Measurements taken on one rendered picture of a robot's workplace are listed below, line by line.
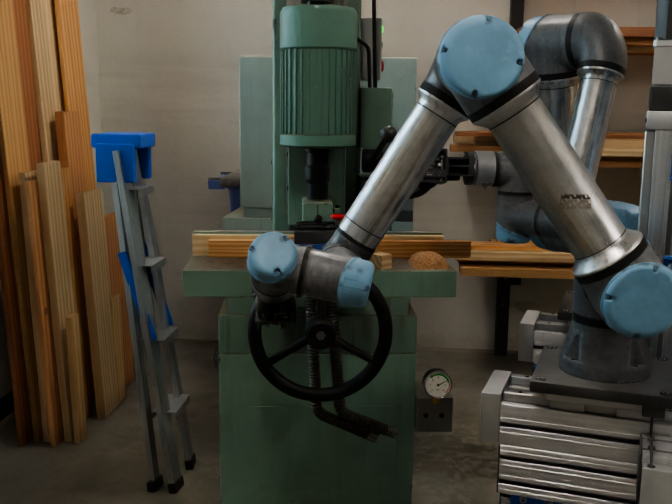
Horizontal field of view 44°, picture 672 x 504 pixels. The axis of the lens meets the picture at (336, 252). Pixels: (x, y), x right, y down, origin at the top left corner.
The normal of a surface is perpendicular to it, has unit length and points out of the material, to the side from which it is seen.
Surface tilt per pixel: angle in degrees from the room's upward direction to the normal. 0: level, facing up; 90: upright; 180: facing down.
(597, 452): 90
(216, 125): 90
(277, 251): 60
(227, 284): 90
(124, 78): 90
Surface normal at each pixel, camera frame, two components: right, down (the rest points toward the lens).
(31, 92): 1.00, -0.03
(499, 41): -0.18, 0.09
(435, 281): 0.04, 0.18
